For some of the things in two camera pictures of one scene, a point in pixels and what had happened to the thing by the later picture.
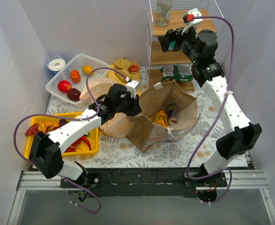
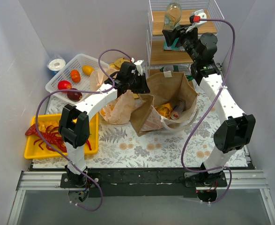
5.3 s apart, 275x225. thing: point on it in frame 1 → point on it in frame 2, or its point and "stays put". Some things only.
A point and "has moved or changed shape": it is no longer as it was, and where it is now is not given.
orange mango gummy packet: (160, 118) → (164, 109)
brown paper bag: (146, 135) has moved or changed shape
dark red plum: (73, 94) stays put
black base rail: (145, 182) stays put
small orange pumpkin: (75, 76) stays put
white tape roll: (55, 65) stays put
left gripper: (130, 104) → (138, 85)
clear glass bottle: (163, 12) → (173, 15)
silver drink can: (172, 112) → (174, 114)
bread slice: (122, 63) stays put
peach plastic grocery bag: (117, 126) has moved or changed shape
